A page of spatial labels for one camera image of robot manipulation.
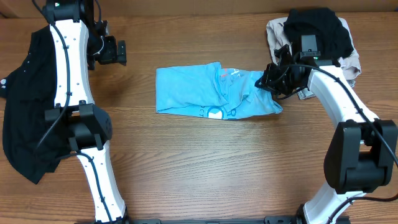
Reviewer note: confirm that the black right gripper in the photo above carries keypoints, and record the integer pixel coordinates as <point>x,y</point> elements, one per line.
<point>268,78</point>

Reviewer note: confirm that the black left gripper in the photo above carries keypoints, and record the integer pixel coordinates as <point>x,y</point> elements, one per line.
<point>115,50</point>

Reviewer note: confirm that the light blue t-shirt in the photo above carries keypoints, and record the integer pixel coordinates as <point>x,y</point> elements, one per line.
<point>211,91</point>

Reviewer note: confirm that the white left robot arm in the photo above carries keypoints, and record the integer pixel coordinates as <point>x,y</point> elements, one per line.
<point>81,40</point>

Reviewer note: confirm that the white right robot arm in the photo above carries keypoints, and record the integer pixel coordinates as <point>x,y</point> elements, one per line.
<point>362,152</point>

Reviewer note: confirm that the grey denim folded garment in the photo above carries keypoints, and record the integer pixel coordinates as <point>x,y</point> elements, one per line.
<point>306,93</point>

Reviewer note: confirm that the beige folded garment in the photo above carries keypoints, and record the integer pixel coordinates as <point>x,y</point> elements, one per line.
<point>277,39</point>

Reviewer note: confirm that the black folded garment on pile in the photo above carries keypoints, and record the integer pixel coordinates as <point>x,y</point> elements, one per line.
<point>333,39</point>

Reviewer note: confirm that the black shirt on left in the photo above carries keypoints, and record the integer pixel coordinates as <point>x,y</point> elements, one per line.
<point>29,91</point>

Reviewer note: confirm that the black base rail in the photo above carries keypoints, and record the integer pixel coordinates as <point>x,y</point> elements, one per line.
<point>266,220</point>

